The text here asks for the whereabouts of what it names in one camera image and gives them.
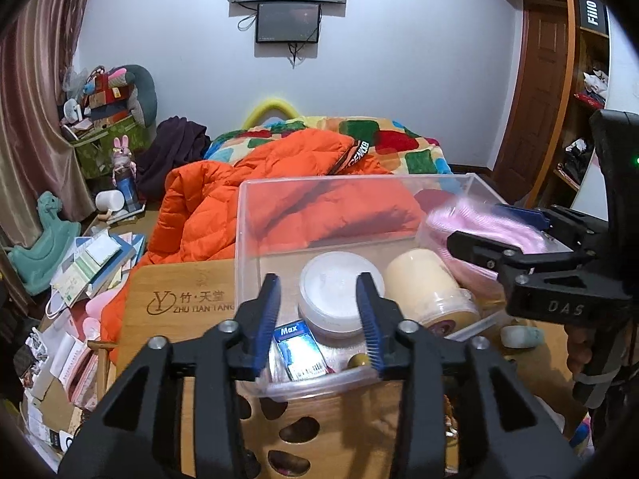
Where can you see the person's right hand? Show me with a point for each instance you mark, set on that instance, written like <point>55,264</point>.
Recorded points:
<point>579,354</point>

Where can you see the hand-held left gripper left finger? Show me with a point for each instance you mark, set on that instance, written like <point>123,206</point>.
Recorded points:
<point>264,329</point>

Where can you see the teal rocking horse toy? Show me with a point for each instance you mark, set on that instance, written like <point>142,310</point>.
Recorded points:
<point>45,249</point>

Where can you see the colourful patchwork blanket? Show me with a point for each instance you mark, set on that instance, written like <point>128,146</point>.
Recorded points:
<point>399,144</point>

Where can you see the pink item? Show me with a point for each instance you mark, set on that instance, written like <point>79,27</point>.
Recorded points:
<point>464,219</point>

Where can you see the blue small packet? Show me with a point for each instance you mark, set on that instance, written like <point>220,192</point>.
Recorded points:
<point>299,349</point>

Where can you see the small black wall monitor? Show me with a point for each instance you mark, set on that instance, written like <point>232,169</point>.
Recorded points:
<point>288,22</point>

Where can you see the wooden desktop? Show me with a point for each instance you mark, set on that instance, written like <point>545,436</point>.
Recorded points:
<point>189,319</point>

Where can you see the green storage box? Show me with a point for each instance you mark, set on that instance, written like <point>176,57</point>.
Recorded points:
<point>105,152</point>

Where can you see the white round lidded container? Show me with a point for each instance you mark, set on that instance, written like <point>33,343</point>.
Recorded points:
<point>329,284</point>

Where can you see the clear plastic storage box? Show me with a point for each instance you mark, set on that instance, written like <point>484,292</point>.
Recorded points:
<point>269,239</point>

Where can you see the brown wooden door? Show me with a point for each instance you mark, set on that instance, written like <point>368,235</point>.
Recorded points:
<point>534,110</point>

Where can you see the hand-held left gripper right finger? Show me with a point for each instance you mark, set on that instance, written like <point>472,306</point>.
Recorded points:
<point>372,329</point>

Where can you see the yellow foam arch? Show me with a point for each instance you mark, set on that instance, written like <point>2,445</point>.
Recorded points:
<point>269,107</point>

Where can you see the orange down jacket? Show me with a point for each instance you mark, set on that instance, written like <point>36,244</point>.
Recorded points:
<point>209,199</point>

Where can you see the pile of papers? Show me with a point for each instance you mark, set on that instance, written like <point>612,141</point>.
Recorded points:
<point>55,369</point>

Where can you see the pale green small bottle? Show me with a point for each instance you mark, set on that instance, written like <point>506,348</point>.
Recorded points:
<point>521,336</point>

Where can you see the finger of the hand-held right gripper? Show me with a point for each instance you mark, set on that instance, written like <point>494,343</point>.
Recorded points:
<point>479,252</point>
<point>519,214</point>

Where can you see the dark purple cloth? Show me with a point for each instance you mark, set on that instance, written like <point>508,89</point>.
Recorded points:
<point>169,149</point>

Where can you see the cream tape roll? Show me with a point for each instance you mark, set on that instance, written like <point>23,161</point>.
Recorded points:
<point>419,279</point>

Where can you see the grey cushion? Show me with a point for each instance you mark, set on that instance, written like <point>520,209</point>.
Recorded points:
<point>142,95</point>

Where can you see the small gold ball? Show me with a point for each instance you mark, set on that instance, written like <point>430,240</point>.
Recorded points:
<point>358,362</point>

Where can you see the pink striped curtain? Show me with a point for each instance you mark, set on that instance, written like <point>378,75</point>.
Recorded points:
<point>30,110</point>

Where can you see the pink bunny water bottle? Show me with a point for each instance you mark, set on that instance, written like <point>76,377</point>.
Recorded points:
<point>125,179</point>

